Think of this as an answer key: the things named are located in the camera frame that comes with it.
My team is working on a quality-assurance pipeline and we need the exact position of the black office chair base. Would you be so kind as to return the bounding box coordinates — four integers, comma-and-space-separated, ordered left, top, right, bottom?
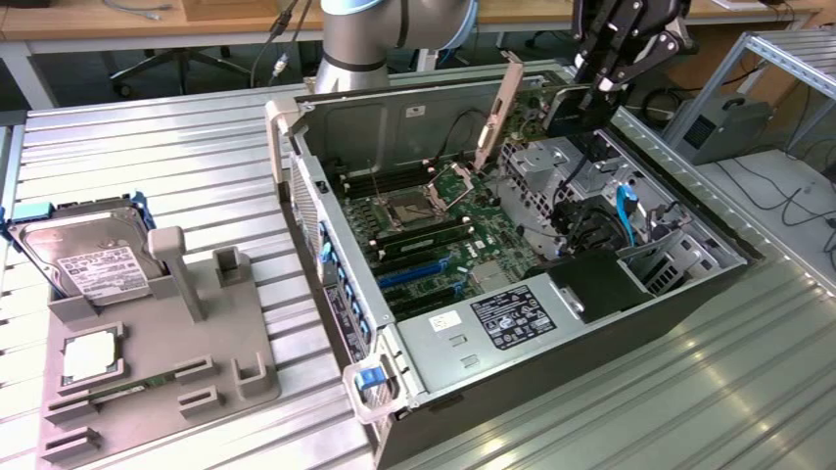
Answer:
522, 28, 580, 50
106, 46, 257, 97

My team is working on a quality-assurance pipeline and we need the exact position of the grey parts rack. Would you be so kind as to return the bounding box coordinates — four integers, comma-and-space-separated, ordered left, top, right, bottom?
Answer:
37, 227, 282, 466

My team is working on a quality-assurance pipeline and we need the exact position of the grey computer tower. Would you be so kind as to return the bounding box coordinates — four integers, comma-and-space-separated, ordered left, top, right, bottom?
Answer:
664, 95, 778, 166

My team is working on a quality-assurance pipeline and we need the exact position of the blue disk wire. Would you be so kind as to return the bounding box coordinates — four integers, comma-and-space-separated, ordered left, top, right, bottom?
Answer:
612, 183, 645, 252

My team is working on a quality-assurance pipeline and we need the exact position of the CPU socket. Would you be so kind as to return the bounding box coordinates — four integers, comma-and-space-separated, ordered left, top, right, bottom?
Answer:
381, 193, 436, 232

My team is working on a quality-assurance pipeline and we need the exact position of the wooden desk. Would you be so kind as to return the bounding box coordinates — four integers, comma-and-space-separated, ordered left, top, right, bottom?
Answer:
0, 0, 824, 44

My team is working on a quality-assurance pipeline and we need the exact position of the silver disk bay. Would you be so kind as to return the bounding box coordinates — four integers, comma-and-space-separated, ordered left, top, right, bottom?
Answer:
618, 234, 745, 296

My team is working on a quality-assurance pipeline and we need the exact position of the grey power supply unit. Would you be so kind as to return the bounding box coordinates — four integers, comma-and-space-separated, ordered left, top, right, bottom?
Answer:
394, 271, 586, 398

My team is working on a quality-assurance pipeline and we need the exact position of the silver CPU chip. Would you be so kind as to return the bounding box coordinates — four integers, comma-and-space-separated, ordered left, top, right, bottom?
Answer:
61, 332, 124, 379

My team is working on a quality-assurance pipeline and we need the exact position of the black RAM slot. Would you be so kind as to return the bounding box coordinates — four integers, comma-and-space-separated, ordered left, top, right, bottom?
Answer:
342, 170, 429, 188
345, 181, 433, 198

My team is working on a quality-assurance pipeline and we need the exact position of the thin metal locking lever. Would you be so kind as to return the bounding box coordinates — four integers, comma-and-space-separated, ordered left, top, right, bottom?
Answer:
368, 159, 388, 205

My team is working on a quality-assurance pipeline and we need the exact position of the silver chipset heatsink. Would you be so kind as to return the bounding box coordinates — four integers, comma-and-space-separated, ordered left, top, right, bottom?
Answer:
473, 266, 512, 289

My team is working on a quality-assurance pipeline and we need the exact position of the green black graphics card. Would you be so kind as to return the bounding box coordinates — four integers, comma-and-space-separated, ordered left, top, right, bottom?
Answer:
474, 50, 618, 170

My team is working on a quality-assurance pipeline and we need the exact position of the silver perforated drive cage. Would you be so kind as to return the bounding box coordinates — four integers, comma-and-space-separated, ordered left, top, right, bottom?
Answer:
498, 131, 628, 256

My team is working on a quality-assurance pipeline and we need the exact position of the hard disk with blue carrier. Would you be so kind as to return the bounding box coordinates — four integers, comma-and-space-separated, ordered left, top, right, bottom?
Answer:
0, 190, 168, 307

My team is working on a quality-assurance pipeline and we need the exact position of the black looped wire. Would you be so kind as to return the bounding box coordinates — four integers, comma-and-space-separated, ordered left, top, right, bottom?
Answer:
440, 110, 497, 158

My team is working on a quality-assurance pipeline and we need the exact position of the aluminium slat frame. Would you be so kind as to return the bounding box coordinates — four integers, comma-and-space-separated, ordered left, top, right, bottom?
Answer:
662, 26, 836, 158

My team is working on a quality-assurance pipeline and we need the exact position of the green RAM stick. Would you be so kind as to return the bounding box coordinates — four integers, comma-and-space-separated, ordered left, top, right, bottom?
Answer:
90, 371, 182, 407

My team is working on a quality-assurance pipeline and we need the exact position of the black camera cable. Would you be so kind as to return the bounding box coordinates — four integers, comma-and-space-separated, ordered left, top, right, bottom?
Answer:
250, 0, 312, 90

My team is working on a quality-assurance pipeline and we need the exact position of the metal socket cover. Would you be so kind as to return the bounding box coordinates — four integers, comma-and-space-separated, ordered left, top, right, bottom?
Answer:
422, 164, 476, 210

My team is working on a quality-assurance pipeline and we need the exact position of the black expansion slot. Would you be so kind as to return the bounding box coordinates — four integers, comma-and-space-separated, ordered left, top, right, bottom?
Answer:
390, 299, 460, 318
381, 287, 456, 306

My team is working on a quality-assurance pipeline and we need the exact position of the blue expansion slot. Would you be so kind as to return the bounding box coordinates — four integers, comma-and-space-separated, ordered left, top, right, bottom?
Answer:
376, 261, 449, 290

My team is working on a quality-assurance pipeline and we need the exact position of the open grey PC case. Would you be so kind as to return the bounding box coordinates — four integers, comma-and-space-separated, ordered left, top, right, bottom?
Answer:
264, 58, 765, 470

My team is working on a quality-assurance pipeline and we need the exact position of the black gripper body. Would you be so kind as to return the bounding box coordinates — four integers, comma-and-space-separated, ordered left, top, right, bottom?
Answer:
573, 0, 692, 79

